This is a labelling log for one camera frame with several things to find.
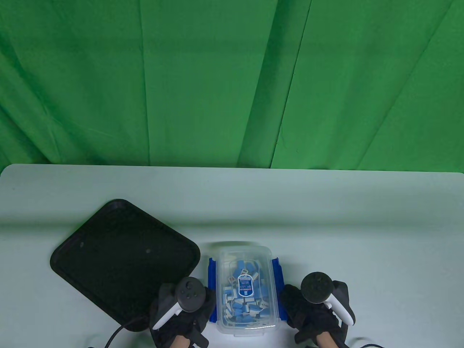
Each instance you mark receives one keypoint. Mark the black right hand controller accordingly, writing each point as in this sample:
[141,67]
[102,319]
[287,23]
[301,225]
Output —
[316,288]

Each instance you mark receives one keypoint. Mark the clear box with blue clips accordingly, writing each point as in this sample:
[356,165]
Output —
[212,290]

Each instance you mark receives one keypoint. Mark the black left hand controller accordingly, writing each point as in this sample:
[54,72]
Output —
[189,293]

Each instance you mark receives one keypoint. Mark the green backdrop cloth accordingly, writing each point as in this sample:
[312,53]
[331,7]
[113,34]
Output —
[217,72]

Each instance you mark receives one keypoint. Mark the black plastic tray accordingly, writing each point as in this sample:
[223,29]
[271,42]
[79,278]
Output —
[119,253]

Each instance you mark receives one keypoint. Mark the person's right hand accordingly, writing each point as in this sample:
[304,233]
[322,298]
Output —
[304,319]

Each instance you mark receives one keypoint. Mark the black hand controller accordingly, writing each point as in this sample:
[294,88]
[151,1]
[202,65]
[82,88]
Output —
[316,288]
[189,293]

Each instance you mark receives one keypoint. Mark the person's right forearm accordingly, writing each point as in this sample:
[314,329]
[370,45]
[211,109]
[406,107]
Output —
[328,340]

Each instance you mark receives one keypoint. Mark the clear plastic lid with label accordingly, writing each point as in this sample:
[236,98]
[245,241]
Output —
[245,284]

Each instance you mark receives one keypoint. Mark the pile of blue mahjong tiles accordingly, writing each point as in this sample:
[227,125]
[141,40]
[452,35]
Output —
[241,308]

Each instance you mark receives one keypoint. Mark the person's left hand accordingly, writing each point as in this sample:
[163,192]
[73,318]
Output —
[195,322]

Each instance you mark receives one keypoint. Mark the person's left forearm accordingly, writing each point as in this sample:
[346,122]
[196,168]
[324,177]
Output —
[181,342]

